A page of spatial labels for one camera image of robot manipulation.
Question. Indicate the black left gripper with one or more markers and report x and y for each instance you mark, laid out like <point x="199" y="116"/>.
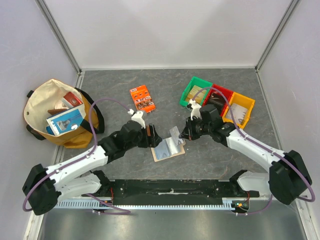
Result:
<point x="153" y="140"/>

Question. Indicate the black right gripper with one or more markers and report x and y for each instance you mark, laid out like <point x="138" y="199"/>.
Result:
<point x="189" y="129"/>

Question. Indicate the silver white credit card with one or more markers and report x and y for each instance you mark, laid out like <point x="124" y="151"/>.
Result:
<point x="175" y="135"/>

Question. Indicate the beige card holder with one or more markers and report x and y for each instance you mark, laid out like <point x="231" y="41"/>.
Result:
<point x="167" y="149"/>

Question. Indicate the brown leather card wallet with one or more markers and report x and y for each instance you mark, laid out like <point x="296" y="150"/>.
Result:
<point x="148" y="131"/>

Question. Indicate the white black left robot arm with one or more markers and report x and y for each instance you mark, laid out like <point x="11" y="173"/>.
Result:
<point x="44" y="187"/>

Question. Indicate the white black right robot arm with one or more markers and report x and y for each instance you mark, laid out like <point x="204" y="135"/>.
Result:
<point x="287" y="176"/>

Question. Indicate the gold cards in green bin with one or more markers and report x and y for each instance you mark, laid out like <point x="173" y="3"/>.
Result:
<point x="196" y="91"/>

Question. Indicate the black cards in red bin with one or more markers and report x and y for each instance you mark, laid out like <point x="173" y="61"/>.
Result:
<point x="217" y="100"/>

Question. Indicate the white cards in yellow bin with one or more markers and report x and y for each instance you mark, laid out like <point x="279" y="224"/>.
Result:
<point x="239" y="112"/>

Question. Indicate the orange screw box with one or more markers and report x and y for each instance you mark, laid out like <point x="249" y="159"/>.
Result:
<point x="142" y="99"/>

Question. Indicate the green plastic bin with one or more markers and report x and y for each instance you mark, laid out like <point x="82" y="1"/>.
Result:
<point x="194" y="81"/>

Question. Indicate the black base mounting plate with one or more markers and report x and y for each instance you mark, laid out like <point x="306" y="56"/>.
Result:
<point x="172" y="192"/>

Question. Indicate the red plastic bin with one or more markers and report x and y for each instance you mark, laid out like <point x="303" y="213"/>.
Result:
<point x="226" y="92"/>

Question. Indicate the yellow plastic bin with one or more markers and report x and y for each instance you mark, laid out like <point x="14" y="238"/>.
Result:
<point x="245" y="102"/>

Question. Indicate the blue white product box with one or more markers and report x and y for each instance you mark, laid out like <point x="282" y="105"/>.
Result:
<point x="65" y="121"/>

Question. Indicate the red white product box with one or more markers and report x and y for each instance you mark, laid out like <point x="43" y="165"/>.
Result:
<point x="70" y="100"/>

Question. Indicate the yellow canvas tote bag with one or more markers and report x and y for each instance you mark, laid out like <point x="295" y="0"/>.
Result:
<point x="44" y="98"/>

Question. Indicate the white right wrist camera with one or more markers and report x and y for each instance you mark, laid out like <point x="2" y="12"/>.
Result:
<point x="195" y="110"/>

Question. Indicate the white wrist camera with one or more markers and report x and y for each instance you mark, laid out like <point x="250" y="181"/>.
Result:
<point x="138" y="116"/>
<point x="195" y="110"/>

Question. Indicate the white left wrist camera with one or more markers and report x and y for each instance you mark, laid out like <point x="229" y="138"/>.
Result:
<point x="138" y="116"/>

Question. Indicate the grey slotted cable duct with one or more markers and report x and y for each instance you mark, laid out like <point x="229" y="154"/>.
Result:
<point x="86" y="203"/>

